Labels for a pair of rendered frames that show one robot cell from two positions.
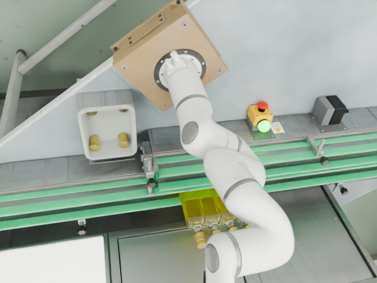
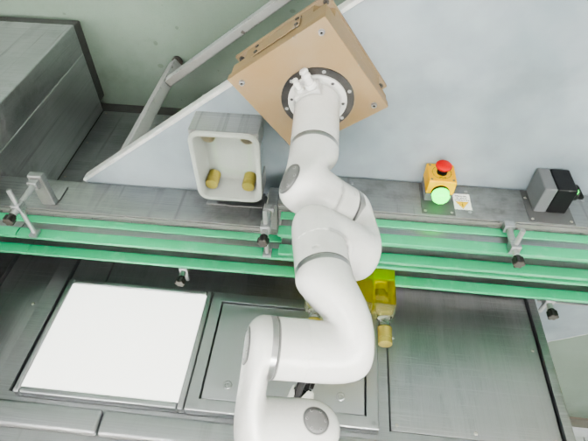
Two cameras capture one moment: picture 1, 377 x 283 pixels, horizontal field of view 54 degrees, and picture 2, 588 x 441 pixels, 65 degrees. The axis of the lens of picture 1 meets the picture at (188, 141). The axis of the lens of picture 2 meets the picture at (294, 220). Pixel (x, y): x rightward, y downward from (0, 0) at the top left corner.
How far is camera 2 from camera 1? 0.24 m
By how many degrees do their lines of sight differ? 15
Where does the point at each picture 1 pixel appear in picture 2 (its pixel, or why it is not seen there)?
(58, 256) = (150, 305)
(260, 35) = (447, 62)
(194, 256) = not seen: hidden behind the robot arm
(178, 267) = not seen: hidden behind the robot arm
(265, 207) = (338, 296)
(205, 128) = (306, 176)
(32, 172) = (140, 199)
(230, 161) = (319, 225)
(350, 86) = not seen: outside the picture
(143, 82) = (269, 108)
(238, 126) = (405, 190)
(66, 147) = (184, 178)
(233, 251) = (269, 343)
